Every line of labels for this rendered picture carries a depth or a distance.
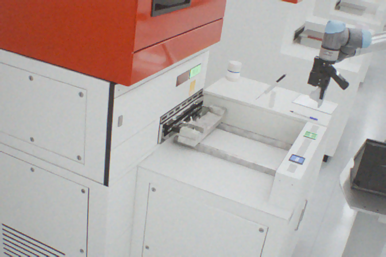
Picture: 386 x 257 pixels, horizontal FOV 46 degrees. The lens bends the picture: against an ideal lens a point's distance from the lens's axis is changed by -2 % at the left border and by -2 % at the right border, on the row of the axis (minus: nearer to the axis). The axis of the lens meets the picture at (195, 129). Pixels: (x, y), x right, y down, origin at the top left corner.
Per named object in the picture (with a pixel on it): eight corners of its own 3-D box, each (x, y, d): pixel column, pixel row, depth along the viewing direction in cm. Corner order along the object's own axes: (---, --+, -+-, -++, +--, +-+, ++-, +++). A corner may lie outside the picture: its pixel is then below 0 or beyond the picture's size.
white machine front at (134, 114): (103, 185, 171) (109, 83, 154) (195, 114, 240) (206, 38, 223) (110, 187, 170) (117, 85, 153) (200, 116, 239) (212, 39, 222)
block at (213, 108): (208, 111, 230) (209, 105, 229) (211, 109, 233) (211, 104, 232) (223, 116, 228) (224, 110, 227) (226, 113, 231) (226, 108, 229)
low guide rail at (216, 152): (173, 142, 209) (174, 136, 208) (175, 140, 211) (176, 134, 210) (280, 178, 193) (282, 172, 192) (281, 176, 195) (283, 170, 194)
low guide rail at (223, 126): (197, 122, 232) (199, 116, 231) (199, 120, 234) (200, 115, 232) (295, 153, 216) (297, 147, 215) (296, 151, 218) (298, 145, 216)
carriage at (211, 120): (177, 141, 204) (178, 135, 203) (209, 115, 235) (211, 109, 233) (194, 147, 201) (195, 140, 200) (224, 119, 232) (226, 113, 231)
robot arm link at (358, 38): (357, 38, 194) (334, 35, 192) (372, 26, 183) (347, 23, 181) (359, 55, 192) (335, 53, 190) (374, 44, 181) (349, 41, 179)
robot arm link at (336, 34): (351, 24, 178) (332, 22, 176) (344, 52, 183) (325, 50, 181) (343, 20, 185) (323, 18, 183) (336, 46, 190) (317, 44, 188)
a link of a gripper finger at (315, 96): (307, 104, 197) (312, 84, 193) (320, 108, 195) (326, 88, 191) (305, 106, 195) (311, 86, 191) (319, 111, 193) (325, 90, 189)
